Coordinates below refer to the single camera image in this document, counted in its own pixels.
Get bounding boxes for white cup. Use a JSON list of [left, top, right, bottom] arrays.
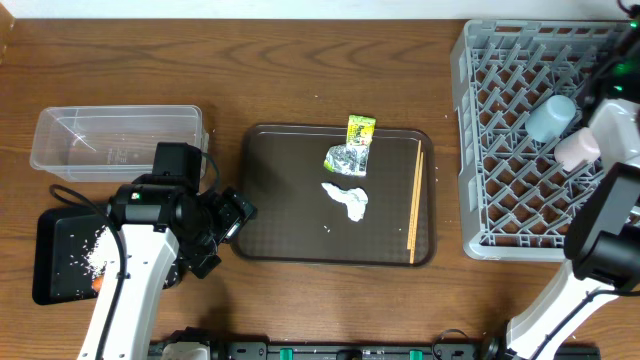
[[554, 127, 601, 172]]

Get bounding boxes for light blue cup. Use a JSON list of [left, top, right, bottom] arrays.
[[525, 95, 576, 143]]

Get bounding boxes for white rice pile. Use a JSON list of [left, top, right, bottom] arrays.
[[68, 225, 115, 293]]

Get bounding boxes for orange carrot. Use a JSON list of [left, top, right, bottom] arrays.
[[91, 276, 103, 292]]

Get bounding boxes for white tissue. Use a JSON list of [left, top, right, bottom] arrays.
[[321, 182, 369, 222]]

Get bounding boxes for green snack wrapper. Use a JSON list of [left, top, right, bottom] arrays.
[[323, 115, 376, 177]]

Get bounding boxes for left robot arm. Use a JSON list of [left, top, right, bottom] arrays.
[[79, 183, 257, 359]]

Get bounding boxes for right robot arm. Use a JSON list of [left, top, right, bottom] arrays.
[[484, 16, 639, 359]]

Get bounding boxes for grey dishwasher rack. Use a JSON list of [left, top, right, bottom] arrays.
[[450, 20, 639, 262]]

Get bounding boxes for brown serving tray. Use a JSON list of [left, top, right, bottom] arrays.
[[233, 125, 437, 268]]

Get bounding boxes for black tray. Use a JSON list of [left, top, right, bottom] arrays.
[[31, 204, 182, 306]]

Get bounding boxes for clear plastic bin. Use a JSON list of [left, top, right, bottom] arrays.
[[30, 105, 209, 183]]

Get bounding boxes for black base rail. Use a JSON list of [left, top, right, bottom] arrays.
[[148, 342, 481, 360]]

